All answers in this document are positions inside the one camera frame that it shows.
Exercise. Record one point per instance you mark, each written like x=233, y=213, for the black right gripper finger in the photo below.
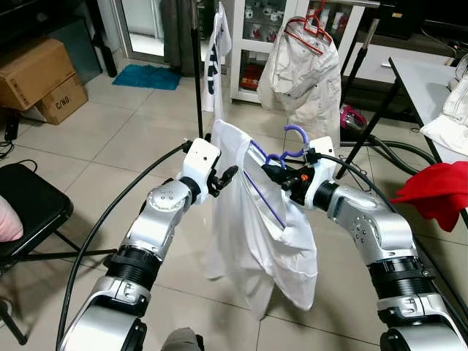
x=274, y=169
x=278, y=180

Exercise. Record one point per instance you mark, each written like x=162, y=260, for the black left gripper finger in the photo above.
x=230, y=174

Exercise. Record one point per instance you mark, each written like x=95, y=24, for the white shirt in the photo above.
x=248, y=241

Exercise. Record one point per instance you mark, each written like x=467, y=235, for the cream jacket dark stitching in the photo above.
x=303, y=88

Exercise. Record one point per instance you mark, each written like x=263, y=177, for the magenta handheld vacuum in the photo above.
x=355, y=117

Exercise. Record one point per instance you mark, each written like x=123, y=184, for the white garment blue black print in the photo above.
x=216, y=66

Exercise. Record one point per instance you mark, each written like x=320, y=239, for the teal floor mat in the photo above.
x=146, y=77

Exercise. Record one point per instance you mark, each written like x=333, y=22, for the white glass door cabinet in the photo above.
x=238, y=44

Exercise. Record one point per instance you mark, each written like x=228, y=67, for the red jersey cream trim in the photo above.
x=439, y=190

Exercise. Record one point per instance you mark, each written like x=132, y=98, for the grey curtain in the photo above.
x=179, y=36

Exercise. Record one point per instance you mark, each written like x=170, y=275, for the cardboard box black lettering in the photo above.
x=66, y=99

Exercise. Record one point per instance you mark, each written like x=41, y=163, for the aluminium framed glass door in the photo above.
x=139, y=22

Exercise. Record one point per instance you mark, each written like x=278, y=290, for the pink cushion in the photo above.
x=7, y=219

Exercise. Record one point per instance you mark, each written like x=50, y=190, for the large brown cardboard box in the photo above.
x=33, y=69

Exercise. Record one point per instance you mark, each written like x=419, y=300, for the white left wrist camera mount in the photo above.
x=201, y=157

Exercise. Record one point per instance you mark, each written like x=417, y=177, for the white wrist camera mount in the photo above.
x=322, y=157
x=201, y=157

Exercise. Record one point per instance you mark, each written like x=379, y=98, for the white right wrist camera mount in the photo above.
x=322, y=157

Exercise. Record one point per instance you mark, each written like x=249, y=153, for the chrome rail clothes rack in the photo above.
x=197, y=73

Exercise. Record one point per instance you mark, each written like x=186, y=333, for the white table black frame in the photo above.
x=428, y=80

